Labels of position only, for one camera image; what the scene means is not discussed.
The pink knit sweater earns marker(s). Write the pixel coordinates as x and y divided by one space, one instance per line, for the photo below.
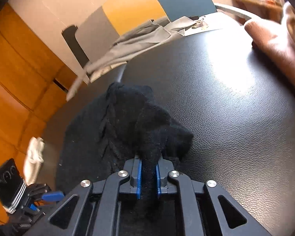
272 39

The white cloth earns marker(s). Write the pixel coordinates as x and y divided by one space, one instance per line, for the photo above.
33 160

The wooden wardrobe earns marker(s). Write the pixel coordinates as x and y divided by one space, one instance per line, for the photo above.
33 86

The wooden desk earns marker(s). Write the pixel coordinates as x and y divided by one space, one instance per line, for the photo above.
266 9

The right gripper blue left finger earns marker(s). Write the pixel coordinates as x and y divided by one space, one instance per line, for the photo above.
92 208

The white printed cushion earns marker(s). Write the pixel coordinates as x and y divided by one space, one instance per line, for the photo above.
203 24

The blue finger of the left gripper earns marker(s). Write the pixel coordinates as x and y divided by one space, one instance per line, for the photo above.
52 196
32 208

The dark navy knit sweater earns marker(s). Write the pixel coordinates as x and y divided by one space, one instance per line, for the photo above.
120 124

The grey yellow blue armchair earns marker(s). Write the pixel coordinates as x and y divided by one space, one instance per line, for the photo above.
103 27

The grey hoodie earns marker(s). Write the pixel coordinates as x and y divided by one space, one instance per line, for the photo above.
145 37

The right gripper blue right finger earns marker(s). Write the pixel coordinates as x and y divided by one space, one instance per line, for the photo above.
204 208

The beige knit sweater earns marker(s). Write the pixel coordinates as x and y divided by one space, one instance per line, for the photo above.
288 19

